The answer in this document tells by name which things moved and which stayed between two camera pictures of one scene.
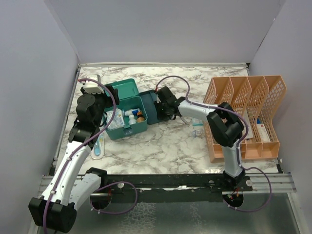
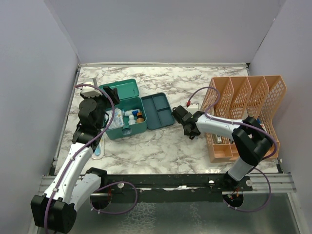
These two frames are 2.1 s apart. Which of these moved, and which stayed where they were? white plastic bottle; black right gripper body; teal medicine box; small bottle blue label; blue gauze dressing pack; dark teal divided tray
Moved: black right gripper body; dark teal divided tray
Stayed: blue gauze dressing pack; teal medicine box; white plastic bottle; small bottle blue label
